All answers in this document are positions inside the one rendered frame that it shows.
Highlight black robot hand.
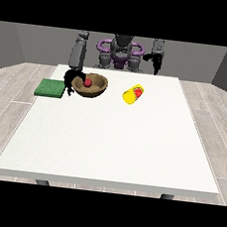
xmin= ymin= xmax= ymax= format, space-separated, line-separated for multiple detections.
xmin=140 ymin=51 xmax=166 ymax=77
xmin=60 ymin=67 xmax=85 ymax=99

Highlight brown wooden bowl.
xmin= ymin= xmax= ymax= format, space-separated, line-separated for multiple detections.
xmin=69 ymin=70 xmax=110 ymax=101

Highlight small red ball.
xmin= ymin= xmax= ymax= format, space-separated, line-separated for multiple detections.
xmin=82 ymin=78 xmax=93 ymax=89

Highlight green square pad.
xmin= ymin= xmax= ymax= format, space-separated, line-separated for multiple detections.
xmin=33 ymin=76 xmax=66 ymax=100

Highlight grey robot trunk purple rings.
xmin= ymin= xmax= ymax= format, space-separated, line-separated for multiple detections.
xmin=92 ymin=32 xmax=148 ymax=75

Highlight dark table leg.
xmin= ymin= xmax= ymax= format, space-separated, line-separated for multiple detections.
xmin=160 ymin=193 xmax=176 ymax=201
xmin=35 ymin=178 xmax=51 ymax=187

